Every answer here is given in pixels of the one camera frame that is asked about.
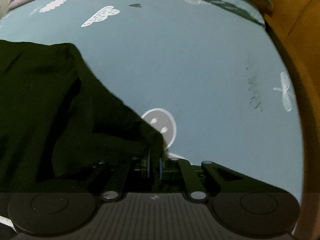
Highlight black sweatpants with drawstring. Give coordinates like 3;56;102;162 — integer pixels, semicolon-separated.
1;40;164;193

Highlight blue patterned bed sheet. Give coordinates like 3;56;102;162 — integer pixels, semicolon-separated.
1;0;303;199

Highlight wooden headboard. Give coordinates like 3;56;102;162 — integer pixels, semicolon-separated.
265;0;319;239

